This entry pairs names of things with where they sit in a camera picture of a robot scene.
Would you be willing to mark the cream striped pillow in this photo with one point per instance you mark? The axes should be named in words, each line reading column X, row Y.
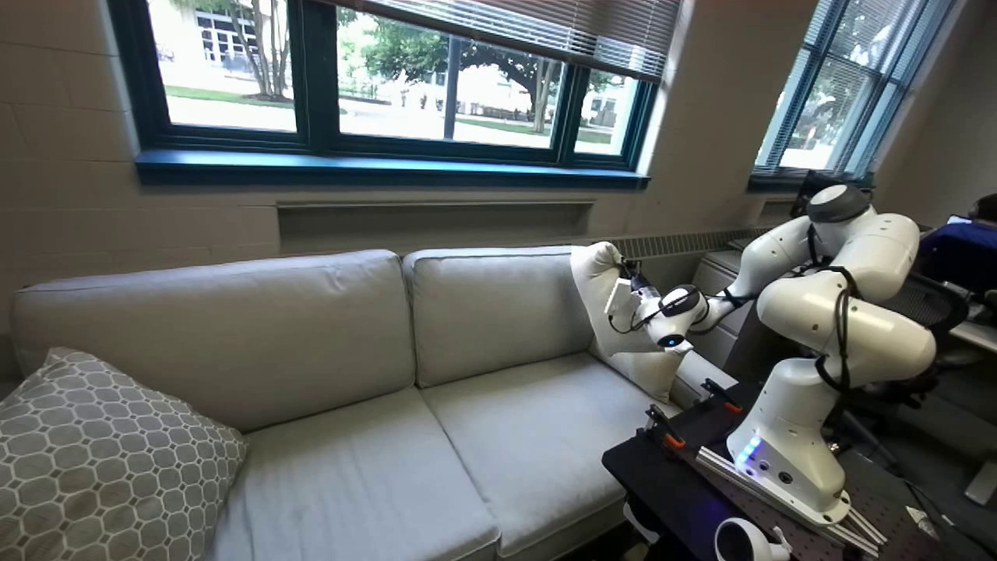
column 648, row 374
column 594, row 286

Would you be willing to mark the wide blue frame window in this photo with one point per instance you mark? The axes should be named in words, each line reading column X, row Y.
column 317, row 105

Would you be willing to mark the dark blue desk object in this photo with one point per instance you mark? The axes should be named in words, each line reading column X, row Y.
column 966, row 250

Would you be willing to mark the black office chair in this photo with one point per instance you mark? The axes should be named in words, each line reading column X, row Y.
column 939, row 301

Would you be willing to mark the white VR controller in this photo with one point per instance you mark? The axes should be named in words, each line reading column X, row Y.
column 742, row 541

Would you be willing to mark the grey lattice pattern pillow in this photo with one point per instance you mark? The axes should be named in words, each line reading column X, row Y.
column 98, row 469

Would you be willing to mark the grey fabric sofa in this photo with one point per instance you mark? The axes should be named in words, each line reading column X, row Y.
column 312, row 332

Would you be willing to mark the narrow light blue window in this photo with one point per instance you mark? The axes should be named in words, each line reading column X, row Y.
column 829, row 94

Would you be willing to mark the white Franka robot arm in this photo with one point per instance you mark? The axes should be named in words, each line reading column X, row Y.
column 811, row 416

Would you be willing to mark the orange black clamp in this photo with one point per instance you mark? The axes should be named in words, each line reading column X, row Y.
column 732, row 407
column 673, row 441

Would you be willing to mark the wall heater vent grille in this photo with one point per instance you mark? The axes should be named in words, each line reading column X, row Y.
column 673, row 244

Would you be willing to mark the grey drawer cabinet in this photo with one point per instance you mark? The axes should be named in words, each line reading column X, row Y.
column 727, row 337

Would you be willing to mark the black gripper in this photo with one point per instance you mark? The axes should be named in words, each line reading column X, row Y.
column 628, row 304

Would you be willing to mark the silver robot mounting plate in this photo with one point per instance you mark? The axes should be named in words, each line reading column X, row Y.
column 766, row 497

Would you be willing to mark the black robot table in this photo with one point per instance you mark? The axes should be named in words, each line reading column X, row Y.
column 665, row 489

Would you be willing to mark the grey window blinds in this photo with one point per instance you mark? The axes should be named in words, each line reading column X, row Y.
column 571, row 34

